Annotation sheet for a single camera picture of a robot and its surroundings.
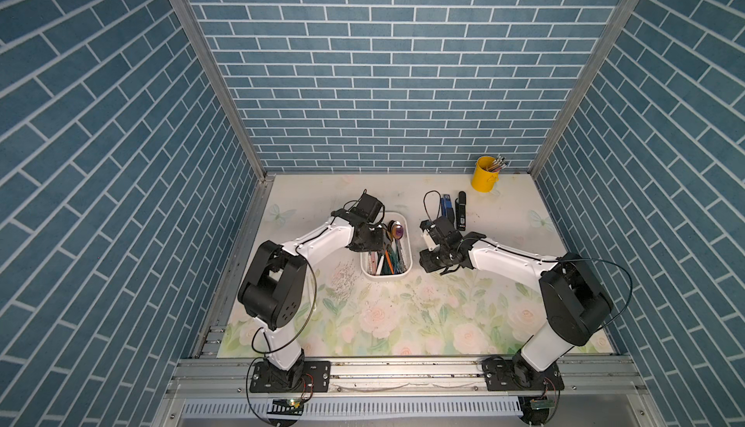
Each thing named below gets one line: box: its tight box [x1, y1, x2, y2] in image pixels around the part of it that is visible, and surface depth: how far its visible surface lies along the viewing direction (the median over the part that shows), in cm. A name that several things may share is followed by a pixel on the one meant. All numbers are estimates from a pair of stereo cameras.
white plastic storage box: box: [359, 211, 414, 279], surface depth 98 cm
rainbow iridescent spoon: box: [390, 220, 404, 263], surface depth 102 cm
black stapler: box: [454, 190, 467, 231], surface depth 110 cm
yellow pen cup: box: [471, 155, 500, 194], surface depth 114 cm
